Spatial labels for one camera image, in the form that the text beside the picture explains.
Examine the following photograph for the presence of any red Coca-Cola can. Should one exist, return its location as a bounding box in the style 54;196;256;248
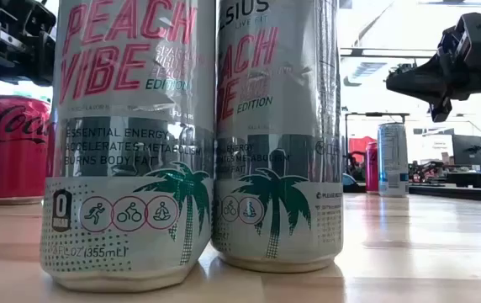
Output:
0;95;56;206
364;141;379;195

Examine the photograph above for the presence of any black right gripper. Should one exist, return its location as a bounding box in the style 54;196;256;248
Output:
385;12;481;123

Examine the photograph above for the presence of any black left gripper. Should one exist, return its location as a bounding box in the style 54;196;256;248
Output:
0;0;56;88

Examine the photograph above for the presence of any black computer monitor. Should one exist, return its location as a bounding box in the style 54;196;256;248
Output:
452;134;481;167

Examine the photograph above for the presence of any black aluminium table frame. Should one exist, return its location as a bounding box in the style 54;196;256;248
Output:
343;181;481;203

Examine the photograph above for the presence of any black metal workstation frame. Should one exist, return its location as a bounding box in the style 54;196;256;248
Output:
344;111;410;183

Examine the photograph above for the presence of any silver ventilation duct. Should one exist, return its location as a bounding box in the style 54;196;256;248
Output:
343;61;389;88

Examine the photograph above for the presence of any black ceiling beam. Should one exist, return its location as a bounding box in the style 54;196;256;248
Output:
340;46;439;60

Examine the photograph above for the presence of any white printed sign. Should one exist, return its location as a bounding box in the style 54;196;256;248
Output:
419;134;454;163

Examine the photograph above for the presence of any red cloth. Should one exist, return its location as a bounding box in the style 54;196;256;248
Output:
348;136;368;167

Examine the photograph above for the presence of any dented Celsius Peach Vibe can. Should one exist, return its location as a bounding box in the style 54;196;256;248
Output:
40;0;218;294

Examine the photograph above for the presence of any white tall energy drink can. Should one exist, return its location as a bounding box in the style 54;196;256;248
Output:
377;121;410;199

